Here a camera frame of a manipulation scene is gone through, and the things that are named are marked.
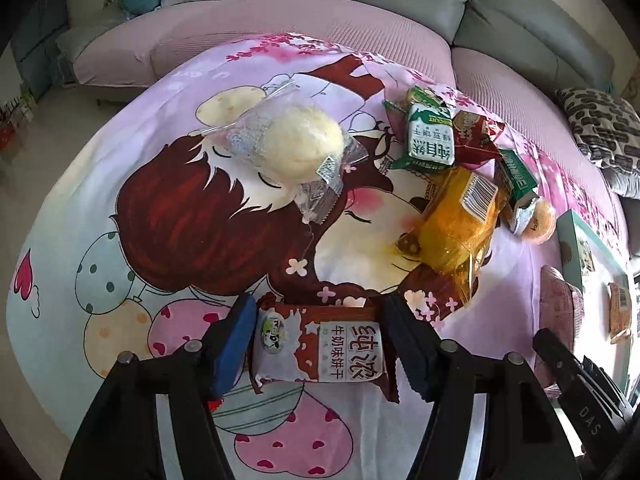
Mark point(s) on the pink sofa cover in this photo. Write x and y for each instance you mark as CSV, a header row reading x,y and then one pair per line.
x,y
200,30

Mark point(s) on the printed cartoon blanket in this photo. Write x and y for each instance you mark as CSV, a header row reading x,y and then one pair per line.
x,y
165,110

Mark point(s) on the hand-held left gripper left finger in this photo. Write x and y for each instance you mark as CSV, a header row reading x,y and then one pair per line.
x,y
235,345

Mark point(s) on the brown milk biscuit packet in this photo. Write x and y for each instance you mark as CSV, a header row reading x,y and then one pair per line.
x,y
325,350

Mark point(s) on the round bread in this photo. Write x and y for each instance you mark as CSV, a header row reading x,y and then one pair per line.
x,y
300,145

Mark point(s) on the red snack packet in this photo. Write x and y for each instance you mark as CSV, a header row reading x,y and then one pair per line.
x,y
472,137

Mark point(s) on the large green white biscuit packet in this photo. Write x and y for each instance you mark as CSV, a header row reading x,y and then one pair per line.
x,y
430,140

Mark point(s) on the teal cardboard box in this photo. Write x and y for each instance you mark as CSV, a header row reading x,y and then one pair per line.
x,y
570,240

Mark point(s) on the orange jelly cup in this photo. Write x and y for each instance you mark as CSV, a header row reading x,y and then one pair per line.
x,y
537,222

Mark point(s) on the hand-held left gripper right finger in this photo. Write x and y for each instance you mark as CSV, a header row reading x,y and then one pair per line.
x,y
405,345

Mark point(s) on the small green snack packet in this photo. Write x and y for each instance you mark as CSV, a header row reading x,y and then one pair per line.
x,y
417,96

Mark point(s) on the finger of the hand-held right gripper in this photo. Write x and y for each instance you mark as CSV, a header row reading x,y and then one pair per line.
x,y
555,355

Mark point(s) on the pink striped packet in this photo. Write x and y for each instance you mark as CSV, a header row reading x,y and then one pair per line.
x,y
562,310

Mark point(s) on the plain grey cushion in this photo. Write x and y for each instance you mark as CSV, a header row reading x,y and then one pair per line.
x,y
625,180

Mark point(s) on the grey cabinet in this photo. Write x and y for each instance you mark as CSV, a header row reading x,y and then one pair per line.
x,y
40,40

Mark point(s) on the black patterned cushion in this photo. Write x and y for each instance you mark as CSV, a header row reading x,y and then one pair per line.
x,y
600,120

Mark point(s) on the beige cake packet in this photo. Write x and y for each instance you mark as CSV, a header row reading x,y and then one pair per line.
x,y
620,310

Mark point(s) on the yellow translucent snack packet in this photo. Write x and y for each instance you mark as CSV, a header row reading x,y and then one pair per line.
x,y
450,225

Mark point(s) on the small green white biscuit packet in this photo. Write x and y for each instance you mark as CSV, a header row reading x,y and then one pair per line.
x,y
515,175

